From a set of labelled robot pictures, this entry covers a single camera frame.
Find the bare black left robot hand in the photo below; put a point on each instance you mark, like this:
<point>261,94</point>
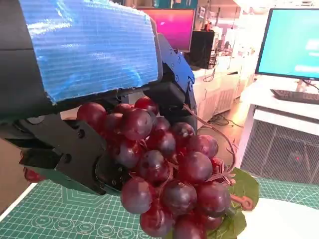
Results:
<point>74,49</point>

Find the red toy grape bunch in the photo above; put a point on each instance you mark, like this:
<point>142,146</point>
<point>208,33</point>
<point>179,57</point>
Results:
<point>179,189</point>

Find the white plate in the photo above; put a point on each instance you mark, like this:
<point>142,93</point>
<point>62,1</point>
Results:
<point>286,219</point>

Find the monitor with pink screen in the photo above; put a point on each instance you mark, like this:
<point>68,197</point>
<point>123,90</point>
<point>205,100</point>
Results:
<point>174,27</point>

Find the black computer tower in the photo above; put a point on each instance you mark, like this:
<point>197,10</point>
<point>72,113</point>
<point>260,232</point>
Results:
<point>202,49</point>

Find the narrow white mesh cabinet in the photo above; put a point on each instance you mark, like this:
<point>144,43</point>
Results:
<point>219,94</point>

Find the green cutting mat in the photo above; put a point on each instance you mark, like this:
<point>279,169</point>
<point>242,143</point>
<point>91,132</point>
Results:
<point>62,214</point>

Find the monitor with teal screen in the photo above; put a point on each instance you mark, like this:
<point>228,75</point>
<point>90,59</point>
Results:
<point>291,42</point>

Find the black keyboard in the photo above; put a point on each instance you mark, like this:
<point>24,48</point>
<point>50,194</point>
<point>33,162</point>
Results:
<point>294,95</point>

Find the wide white mesh cabinet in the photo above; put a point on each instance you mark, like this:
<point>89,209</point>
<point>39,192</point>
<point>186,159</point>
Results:
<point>281,149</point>

